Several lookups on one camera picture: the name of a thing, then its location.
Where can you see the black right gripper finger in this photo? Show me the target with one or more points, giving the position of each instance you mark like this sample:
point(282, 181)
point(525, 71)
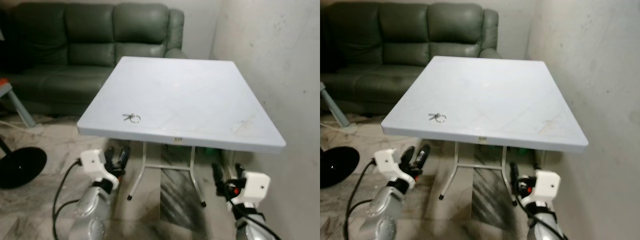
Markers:
point(538, 167)
point(240, 170)
point(217, 172)
point(514, 171)

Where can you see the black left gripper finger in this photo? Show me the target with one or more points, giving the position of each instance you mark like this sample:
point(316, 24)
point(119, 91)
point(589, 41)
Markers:
point(123, 154)
point(407, 154)
point(108, 154)
point(423, 154)

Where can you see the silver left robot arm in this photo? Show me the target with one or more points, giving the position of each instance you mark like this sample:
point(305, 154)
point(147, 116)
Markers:
point(382, 212)
point(92, 212)

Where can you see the black round stand base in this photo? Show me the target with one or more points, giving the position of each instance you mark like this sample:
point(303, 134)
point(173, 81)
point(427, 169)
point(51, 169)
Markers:
point(337, 167)
point(20, 167)

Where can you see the white folding table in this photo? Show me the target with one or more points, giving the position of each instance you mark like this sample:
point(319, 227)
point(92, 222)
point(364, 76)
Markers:
point(175, 95)
point(480, 95)

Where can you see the grey metal stand leg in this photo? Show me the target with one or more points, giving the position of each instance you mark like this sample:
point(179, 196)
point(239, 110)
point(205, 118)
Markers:
point(335, 110)
point(19, 109)

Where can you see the dark green leather sofa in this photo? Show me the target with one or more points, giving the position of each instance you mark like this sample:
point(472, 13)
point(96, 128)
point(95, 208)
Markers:
point(90, 35)
point(400, 35)

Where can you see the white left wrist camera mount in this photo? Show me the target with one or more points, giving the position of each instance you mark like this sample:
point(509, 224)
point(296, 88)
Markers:
point(92, 160)
point(386, 159)

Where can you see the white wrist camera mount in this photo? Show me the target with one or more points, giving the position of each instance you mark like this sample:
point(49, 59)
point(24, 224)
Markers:
point(545, 185)
point(386, 159)
point(92, 160)
point(255, 185)

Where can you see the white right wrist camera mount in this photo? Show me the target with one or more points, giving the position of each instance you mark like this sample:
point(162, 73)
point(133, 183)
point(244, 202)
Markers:
point(255, 185)
point(545, 185)

